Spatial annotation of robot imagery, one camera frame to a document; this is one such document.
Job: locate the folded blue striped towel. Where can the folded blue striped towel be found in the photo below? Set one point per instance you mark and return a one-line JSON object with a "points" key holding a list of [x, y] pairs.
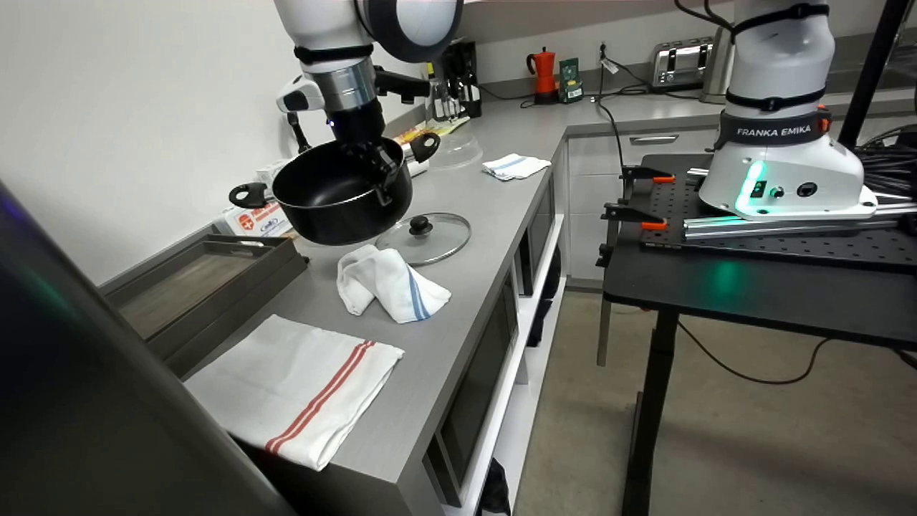
{"points": [[513, 166]]}

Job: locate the crumpled blue striped towel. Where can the crumpled blue striped towel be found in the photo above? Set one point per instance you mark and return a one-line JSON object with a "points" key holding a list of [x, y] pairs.
{"points": [[371, 274]]}

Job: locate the built-in microwave oven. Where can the built-in microwave oven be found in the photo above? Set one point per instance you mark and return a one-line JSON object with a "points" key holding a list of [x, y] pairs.
{"points": [[461, 423]]}

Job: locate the red white small box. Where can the red white small box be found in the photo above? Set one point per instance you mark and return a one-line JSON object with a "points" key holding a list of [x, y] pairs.
{"points": [[264, 222]]}

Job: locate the green small box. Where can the green small box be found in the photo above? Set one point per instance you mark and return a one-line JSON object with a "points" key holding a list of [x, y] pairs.
{"points": [[569, 81]]}

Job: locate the glass pot lid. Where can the glass pot lid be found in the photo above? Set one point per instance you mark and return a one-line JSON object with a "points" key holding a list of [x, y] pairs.
{"points": [[428, 236]]}

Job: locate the orange black clamp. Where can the orange black clamp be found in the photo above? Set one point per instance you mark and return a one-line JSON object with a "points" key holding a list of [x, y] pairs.
{"points": [[629, 216], [645, 173]]}

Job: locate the red striped white towel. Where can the red striped white towel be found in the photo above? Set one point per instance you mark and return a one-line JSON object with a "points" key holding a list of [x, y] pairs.
{"points": [[294, 390]]}

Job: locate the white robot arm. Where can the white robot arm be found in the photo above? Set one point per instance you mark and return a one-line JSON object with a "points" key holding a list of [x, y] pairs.
{"points": [[774, 156]]}

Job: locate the black robot table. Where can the black robot table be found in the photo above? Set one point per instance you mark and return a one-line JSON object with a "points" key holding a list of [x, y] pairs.
{"points": [[804, 296]]}

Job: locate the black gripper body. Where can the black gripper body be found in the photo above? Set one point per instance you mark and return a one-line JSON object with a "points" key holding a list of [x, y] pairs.
{"points": [[355, 123]]}

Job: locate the black coffee machine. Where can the black coffee machine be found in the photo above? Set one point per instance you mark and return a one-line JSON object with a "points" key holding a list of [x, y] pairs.
{"points": [[461, 77]]}

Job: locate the silver toaster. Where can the silver toaster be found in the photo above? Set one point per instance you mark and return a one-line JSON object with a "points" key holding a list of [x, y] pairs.
{"points": [[679, 64]]}

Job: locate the red kettle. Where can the red kettle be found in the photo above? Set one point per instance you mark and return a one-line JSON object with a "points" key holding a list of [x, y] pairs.
{"points": [[542, 67]]}

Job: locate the black cooking pot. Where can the black cooking pot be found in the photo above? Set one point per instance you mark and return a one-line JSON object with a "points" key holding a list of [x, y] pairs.
{"points": [[342, 192]]}

